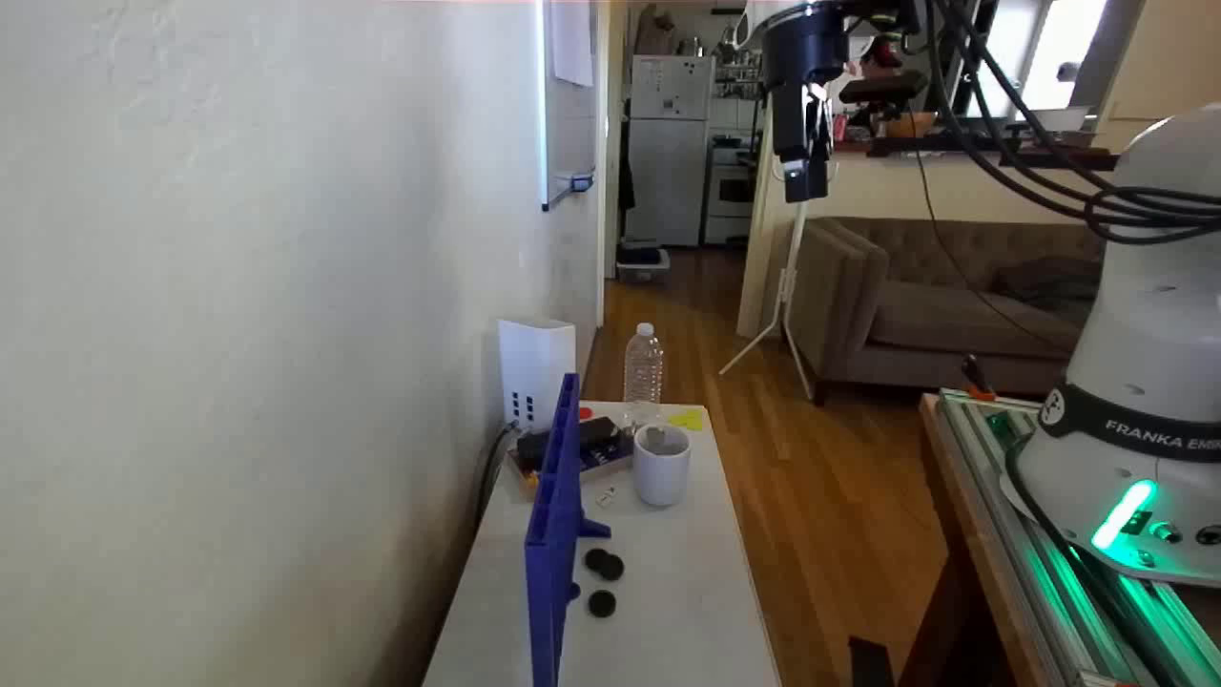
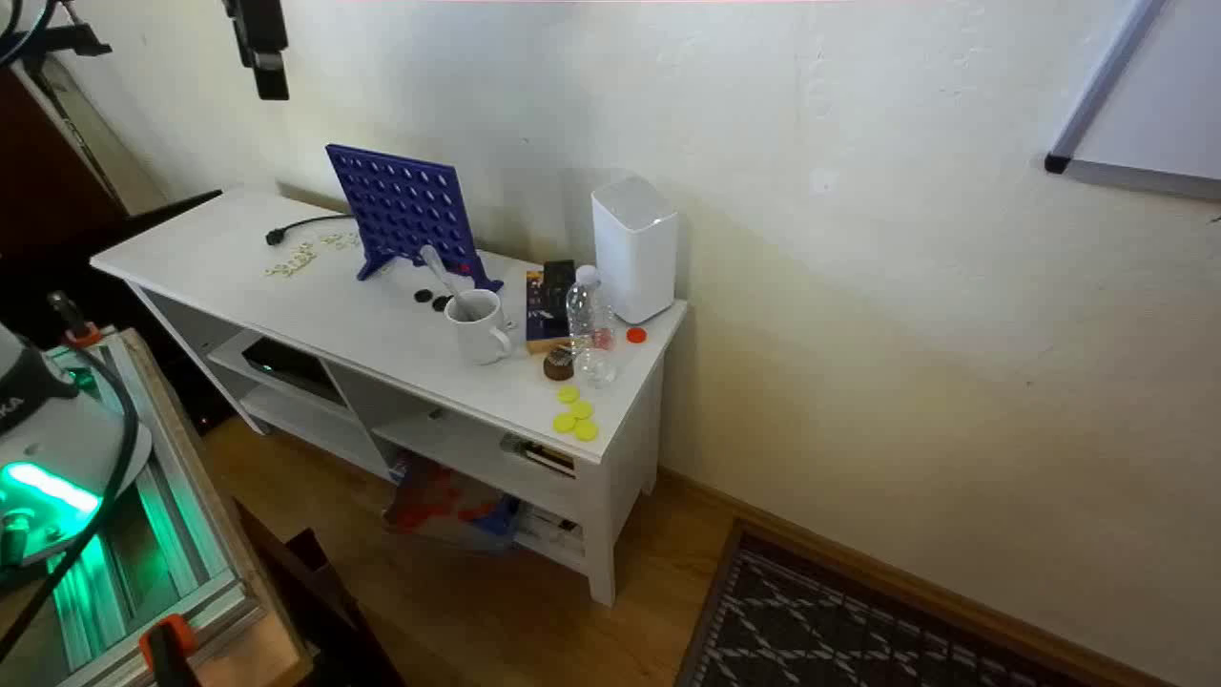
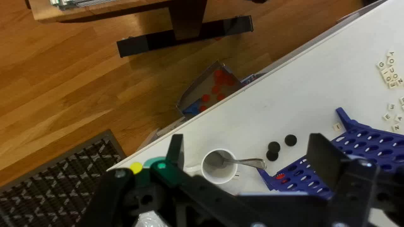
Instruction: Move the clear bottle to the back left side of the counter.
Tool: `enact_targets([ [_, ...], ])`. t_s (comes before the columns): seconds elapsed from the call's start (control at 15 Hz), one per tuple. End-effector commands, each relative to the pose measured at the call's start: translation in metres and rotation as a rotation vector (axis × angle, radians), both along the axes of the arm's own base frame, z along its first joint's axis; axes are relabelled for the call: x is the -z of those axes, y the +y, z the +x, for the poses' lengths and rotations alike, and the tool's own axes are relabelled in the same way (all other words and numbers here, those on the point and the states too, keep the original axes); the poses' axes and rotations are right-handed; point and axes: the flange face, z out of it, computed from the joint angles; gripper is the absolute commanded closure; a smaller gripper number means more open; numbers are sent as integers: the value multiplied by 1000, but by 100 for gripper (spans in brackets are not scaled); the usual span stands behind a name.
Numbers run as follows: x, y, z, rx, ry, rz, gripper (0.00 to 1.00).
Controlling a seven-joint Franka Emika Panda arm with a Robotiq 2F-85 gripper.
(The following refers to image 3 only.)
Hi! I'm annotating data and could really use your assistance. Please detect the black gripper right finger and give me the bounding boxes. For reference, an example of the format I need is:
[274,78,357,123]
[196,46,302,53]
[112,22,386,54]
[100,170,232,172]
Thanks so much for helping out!
[307,134,348,197]

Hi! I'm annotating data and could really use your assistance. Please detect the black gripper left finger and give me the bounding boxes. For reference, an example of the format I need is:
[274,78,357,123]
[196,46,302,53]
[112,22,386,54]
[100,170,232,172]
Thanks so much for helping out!
[165,134,184,173]

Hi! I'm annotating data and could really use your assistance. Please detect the clear plastic bottle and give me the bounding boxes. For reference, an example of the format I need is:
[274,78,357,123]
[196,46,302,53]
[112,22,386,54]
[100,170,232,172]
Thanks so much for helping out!
[135,212,164,227]

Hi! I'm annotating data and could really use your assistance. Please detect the white counter shelf unit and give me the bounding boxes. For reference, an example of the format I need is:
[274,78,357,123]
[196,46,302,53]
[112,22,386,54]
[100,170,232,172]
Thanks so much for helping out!
[106,0,404,227]

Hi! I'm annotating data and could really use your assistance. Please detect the black game disc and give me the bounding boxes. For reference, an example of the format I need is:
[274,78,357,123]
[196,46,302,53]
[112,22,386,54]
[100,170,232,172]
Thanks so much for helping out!
[284,135,298,146]
[268,141,280,153]
[266,152,279,162]

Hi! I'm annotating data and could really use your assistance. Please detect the blue connect four grid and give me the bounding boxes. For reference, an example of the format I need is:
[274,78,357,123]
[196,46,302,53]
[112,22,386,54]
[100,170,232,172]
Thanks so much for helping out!
[256,106,404,201]

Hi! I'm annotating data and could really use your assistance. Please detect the metal spoon in mug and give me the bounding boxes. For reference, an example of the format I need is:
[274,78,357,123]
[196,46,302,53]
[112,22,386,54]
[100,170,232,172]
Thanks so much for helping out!
[211,157,266,169]

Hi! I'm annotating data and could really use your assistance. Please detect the white ceramic mug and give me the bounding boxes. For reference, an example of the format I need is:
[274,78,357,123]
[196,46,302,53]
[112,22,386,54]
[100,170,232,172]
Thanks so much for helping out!
[201,149,237,184]

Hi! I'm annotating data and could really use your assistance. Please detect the scrabble letter tiles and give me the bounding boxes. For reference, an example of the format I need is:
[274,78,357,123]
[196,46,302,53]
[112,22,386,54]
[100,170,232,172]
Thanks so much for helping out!
[376,51,404,133]

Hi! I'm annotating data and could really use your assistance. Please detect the dark patterned floor rug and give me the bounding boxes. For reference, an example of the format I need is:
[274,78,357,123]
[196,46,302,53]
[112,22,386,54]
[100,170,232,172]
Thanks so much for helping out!
[0,131,125,227]

